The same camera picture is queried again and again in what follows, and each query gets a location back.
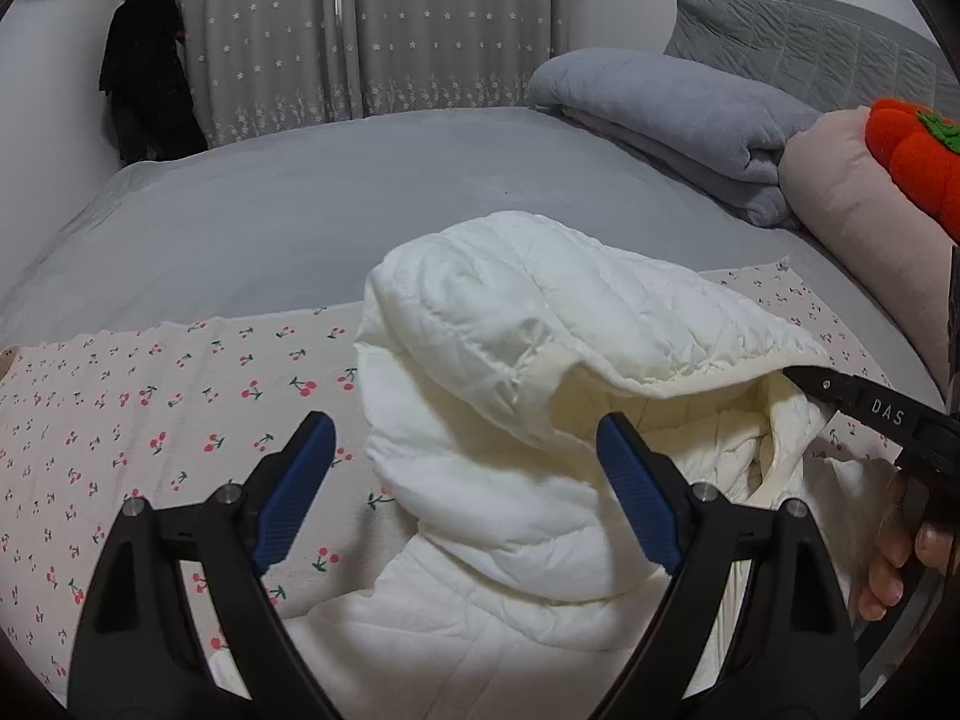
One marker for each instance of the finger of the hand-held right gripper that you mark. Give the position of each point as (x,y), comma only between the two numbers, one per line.
(862,401)

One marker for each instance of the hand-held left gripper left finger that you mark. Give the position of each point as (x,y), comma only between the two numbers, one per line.
(304,472)

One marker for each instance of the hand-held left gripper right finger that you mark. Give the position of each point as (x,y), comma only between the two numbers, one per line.
(630,480)

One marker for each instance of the white quilted jacket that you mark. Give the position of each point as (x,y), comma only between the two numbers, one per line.
(525,360)

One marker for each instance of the hanging black clothes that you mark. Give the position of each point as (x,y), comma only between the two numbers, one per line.
(146,67)

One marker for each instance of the person's right hand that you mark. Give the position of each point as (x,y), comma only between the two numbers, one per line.
(900,562)

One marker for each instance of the cherry print sheet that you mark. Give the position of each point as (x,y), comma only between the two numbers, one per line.
(150,420)

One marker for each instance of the beige pillow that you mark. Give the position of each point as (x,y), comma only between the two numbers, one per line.
(855,210)

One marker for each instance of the orange plush toy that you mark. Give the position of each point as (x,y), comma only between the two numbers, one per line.
(919,157)

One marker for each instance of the grey bed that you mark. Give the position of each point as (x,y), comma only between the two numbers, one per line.
(300,202)

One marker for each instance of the folded grey blanket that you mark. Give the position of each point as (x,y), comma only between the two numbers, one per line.
(675,112)

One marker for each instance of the grey quilted pillow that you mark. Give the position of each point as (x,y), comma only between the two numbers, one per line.
(750,34)

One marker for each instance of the grey star print curtain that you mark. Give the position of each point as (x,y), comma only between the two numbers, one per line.
(262,37)
(457,22)

